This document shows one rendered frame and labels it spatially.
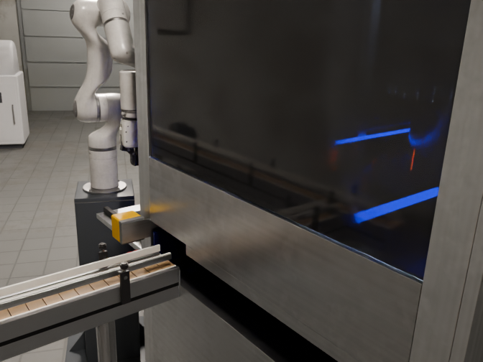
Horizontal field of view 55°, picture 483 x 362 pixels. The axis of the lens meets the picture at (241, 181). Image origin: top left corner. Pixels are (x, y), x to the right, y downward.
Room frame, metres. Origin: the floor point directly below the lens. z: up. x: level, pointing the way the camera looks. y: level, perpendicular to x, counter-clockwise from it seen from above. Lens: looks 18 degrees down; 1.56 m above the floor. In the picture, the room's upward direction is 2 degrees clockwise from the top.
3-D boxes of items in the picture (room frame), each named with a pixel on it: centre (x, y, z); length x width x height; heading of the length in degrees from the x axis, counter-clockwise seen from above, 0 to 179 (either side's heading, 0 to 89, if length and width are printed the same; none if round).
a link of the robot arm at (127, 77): (1.63, 0.38, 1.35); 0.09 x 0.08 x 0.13; 121
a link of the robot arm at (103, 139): (2.02, 0.59, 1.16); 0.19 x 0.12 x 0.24; 121
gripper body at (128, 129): (1.63, 0.39, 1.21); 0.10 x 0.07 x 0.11; 129
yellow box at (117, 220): (1.27, 0.33, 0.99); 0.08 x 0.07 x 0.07; 39
